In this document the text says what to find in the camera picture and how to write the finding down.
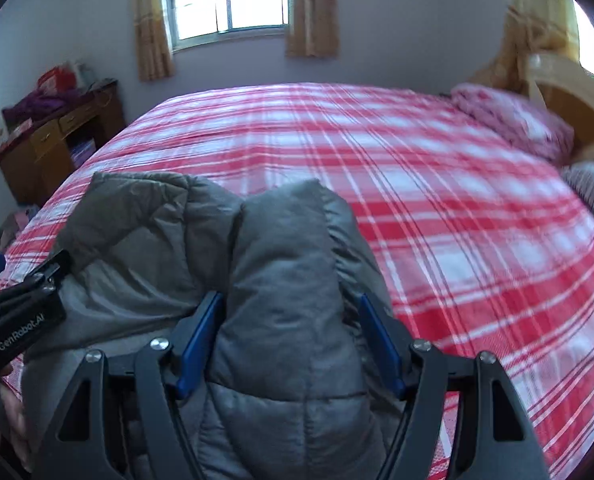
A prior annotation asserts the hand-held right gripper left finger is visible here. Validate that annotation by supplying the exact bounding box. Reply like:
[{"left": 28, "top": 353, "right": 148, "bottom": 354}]
[{"left": 42, "top": 290, "right": 226, "bottom": 480}]

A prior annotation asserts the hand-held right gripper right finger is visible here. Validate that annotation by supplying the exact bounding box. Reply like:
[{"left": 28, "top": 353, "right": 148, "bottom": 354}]
[{"left": 359, "top": 292, "right": 550, "bottom": 480}]

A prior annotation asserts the grey puffer jacket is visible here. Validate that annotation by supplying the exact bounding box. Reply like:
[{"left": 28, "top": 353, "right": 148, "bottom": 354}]
[{"left": 0, "top": 171, "right": 412, "bottom": 480}]

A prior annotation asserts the person's left hand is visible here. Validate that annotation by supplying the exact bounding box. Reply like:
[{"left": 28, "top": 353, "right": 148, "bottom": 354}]
[{"left": 0, "top": 360, "right": 34, "bottom": 472}]

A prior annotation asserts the brown wooden desk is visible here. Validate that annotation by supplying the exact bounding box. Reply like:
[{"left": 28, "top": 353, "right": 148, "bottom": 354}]
[{"left": 0, "top": 79, "right": 126, "bottom": 206}]

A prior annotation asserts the stack of books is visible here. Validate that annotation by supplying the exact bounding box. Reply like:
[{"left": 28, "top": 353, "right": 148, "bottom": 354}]
[{"left": 69, "top": 137, "right": 98, "bottom": 167}]

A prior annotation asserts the red plaid bed blanket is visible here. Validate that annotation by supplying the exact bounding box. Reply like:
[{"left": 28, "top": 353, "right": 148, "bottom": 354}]
[{"left": 0, "top": 82, "right": 594, "bottom": 480}]

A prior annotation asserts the purple cloth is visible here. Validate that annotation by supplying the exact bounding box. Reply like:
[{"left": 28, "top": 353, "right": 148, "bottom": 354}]
[{"left": 2, "top": 89, "right": 80, "bottom": 123}]

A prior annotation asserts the white bottle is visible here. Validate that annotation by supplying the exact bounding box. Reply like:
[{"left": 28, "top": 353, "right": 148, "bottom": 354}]
[{"left": 72, "top": 60, "right": 98, "bottom": 89}]

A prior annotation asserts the pink folded quilt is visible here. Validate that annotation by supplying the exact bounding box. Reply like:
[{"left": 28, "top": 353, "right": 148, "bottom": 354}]
[{"left": 449, "top": 82, "right": 575, "bottom": 163}]

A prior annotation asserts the beige window curtain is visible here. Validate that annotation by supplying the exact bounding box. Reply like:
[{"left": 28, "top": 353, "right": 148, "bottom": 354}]
[
  {"left": 285, "top": 0, "right": 340, "bottom": 58},
  {"left": 134, "top": 0, "right": 175, "bottom": 82}
]

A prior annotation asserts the window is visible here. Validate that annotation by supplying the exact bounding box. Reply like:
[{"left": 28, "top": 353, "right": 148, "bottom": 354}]
[{"left": 164, "top": 0, "right": 294, "bottom": 53}]

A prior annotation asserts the cream wooden headboard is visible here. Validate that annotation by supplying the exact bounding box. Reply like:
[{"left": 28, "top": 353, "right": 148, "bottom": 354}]
[{"left": 524, "top": 52, "right": 594, "bottom": 171}]

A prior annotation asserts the yellow draped curtain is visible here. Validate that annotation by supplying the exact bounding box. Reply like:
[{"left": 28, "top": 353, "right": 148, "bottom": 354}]
[{"left": 464, "top": 0, "right": 582, "bottom": 97}]

